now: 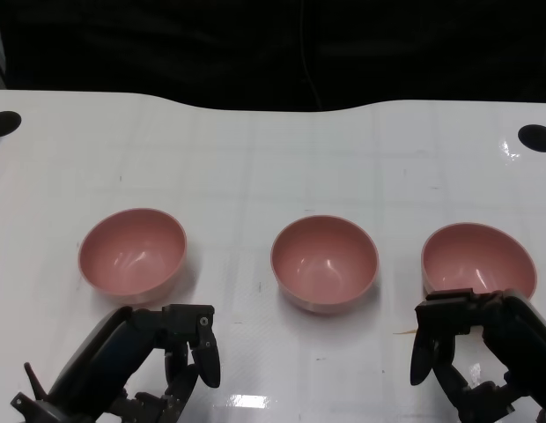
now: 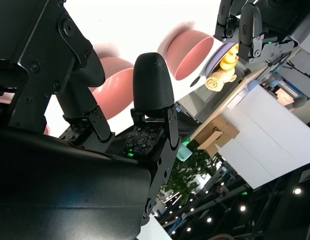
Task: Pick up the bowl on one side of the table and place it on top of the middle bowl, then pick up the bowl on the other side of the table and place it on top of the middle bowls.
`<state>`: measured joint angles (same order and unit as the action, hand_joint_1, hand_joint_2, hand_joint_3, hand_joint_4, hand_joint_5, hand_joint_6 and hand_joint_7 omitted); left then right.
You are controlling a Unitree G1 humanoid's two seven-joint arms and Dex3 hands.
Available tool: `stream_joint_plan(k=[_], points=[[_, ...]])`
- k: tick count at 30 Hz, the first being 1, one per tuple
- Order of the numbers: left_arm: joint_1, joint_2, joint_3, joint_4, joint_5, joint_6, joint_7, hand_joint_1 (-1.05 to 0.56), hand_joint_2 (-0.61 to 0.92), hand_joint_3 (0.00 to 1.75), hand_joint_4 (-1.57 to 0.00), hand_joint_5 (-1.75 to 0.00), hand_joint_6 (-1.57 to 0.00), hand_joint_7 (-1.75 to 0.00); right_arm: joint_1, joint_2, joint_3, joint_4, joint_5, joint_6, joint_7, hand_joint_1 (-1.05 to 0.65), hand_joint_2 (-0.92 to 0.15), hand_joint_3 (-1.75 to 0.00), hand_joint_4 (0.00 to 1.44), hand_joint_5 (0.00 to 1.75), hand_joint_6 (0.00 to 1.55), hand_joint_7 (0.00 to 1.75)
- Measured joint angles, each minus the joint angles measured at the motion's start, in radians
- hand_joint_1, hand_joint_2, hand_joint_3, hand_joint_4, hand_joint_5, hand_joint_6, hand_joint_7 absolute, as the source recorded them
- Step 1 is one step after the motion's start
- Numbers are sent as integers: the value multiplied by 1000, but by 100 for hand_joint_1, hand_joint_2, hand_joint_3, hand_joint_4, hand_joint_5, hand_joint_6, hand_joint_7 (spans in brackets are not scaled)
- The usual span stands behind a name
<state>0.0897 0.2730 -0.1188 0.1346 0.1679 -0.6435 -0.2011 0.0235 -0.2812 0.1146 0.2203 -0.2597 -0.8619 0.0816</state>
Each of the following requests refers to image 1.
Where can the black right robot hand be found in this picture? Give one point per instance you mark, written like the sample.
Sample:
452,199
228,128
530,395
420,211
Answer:
519,326

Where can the black left wrist camera bracket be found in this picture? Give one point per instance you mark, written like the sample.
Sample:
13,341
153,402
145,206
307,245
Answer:
33,405

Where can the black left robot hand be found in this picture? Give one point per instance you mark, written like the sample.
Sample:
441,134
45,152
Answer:
101,352

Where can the pink plastic bowl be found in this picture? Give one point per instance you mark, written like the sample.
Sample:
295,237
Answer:
324,269
475,260
132,260

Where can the black backdrop cloth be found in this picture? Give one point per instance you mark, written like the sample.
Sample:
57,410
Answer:
211,44

